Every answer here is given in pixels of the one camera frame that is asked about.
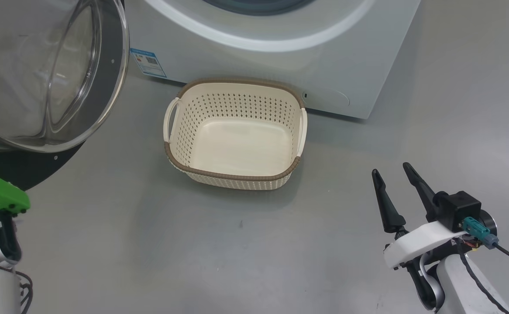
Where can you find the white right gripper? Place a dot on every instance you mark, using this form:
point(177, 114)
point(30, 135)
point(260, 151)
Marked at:
point(416, 244)

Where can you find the round glass washing machine door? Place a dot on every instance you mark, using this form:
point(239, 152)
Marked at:
point(40, 74)

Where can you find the cream perforated laundry basket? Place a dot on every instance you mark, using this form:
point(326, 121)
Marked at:
point(237, 144)

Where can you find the white front-loading washing machine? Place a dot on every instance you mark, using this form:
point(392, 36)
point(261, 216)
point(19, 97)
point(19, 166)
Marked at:
point(280, 61)

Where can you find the blue energy label sticker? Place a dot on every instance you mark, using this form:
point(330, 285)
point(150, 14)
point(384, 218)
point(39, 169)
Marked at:
point(149, 63)

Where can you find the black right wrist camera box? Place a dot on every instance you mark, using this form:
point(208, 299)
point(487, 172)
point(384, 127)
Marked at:
point(459, 207)

